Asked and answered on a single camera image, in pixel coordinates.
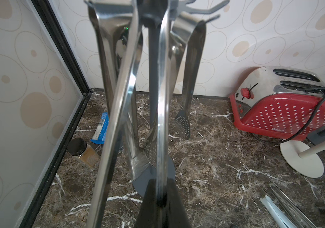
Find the thin steel tongs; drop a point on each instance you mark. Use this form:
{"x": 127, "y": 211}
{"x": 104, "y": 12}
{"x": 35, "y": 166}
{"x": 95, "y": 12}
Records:
{"x": 118, "y": 116}

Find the blue small package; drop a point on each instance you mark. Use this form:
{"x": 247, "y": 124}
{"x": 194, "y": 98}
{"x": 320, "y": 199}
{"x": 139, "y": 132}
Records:
{"x": 99, "y": 136}

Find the small steel tongs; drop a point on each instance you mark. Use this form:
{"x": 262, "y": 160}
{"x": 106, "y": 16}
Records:
{"x": 290, "y": 216}

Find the red white toaster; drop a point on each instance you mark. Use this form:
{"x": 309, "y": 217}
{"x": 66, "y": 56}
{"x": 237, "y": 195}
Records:
{"x": 278, "y": 102}

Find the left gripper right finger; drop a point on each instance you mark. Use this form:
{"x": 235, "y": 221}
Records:
{"x": 175, "y": 211}

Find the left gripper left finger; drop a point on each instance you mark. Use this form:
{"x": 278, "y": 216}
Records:
{"x": 147, "y": 214}

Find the white utensil rack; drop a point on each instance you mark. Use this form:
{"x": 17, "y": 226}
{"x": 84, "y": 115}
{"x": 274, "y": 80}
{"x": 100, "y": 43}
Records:
{"x": 302, "y": 158}

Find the brown spice jar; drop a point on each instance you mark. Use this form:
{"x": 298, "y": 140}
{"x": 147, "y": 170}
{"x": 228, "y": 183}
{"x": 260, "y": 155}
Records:
{"x": 79, "y": 149}

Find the dark grey utensil rack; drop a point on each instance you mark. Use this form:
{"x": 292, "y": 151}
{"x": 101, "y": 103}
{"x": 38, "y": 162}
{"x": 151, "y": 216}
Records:
{"x": 154, "y": 85}

